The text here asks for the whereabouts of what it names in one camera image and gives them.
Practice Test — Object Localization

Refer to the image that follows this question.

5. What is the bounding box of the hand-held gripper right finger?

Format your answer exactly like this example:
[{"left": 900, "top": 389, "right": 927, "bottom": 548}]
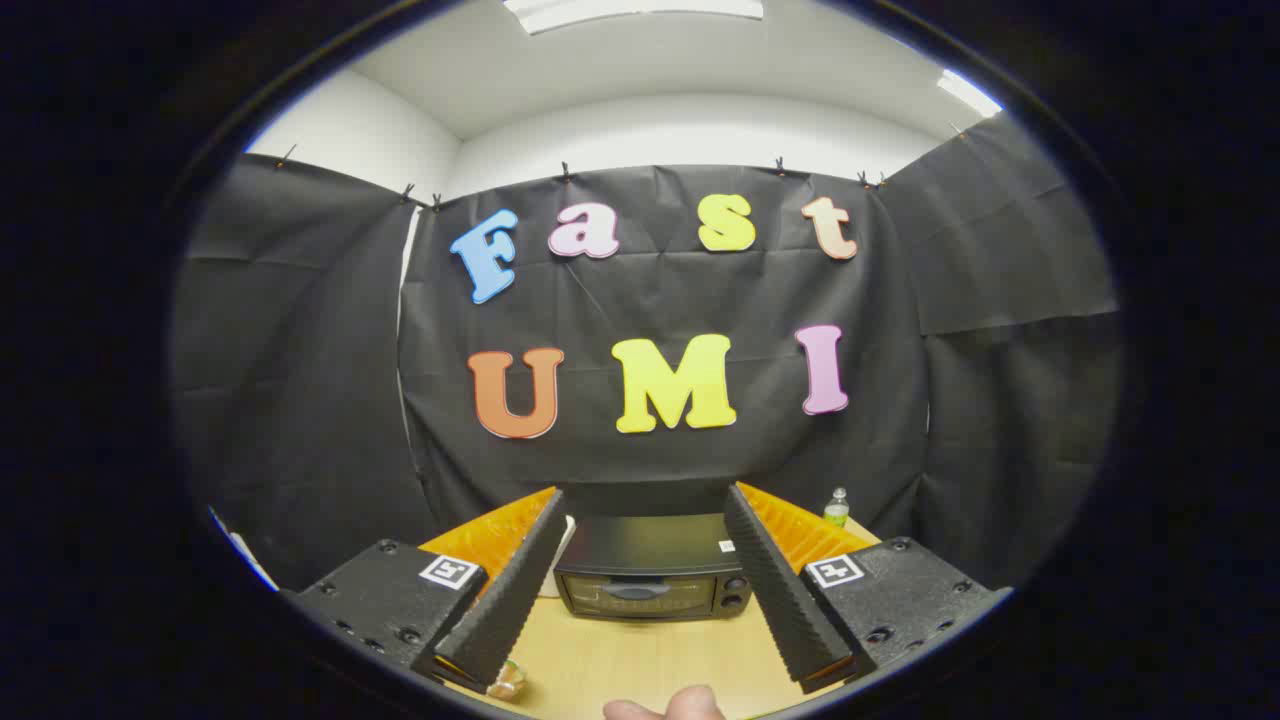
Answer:
[{"left": 722, "top": 482, "right": 1013, "bottom": 696}]

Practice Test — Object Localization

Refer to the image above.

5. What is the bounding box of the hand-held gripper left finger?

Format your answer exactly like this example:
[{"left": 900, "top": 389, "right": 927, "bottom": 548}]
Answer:
[{"left": 283, "top": 487, "right": 568, "bottom": 696}]

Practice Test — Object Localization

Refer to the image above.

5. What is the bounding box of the black toaster oven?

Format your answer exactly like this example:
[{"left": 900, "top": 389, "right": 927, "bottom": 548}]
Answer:
[{"left": 553, "top": 513, "right": 756, "bottom": 623}]

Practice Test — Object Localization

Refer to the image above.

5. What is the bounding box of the white pop-up toaster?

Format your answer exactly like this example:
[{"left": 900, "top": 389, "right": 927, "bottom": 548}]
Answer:
[{"left": 540, "top": 515, "right": 577, "bottom": 599}]

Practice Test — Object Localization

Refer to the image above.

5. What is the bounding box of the row of black cloth clips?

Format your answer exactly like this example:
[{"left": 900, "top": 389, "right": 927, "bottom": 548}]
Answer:
[{"left": 278, "top": 122, "right": 969, "bottom": 209}]

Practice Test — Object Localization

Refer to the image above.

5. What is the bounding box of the small ceiling light panel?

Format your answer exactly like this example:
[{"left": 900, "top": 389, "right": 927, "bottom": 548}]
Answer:
[{"left": 937, "top": 70, "right": 1003, "bottom": 119}]

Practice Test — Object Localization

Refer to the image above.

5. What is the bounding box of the long ceiling light panel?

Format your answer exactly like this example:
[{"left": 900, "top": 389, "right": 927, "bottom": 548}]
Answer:
[{"left": 502, "top": 0, "right": 766, "bottom": 36}]

